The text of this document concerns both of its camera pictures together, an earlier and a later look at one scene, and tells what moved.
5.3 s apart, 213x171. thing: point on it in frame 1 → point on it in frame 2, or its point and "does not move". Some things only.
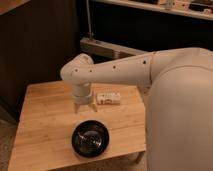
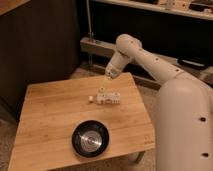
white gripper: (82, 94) → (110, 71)
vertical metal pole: (88, 17) does not move
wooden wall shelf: (180, 7) does not move
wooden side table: (48, 119) does not move
